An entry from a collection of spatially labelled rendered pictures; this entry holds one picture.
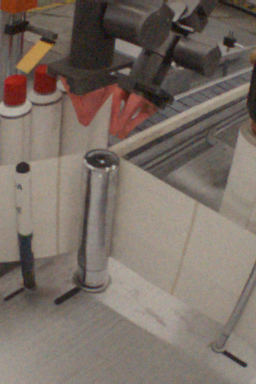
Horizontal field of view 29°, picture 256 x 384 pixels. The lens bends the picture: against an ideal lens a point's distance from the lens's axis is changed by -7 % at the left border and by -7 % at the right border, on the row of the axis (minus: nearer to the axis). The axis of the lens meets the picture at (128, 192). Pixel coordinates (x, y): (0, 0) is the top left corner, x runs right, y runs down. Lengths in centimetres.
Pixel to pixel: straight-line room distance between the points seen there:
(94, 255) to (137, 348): 13
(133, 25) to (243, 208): 29
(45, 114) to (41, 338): 30
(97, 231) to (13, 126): 19
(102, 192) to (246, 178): 20
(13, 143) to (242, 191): 31
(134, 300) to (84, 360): 12
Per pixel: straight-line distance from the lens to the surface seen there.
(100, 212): 55
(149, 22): 55
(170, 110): 102
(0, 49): 78
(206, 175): 85
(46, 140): 71
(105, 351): 58
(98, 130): 81
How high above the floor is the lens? 137
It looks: 39 degrees down
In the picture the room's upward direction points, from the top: 8 degrees clockwise
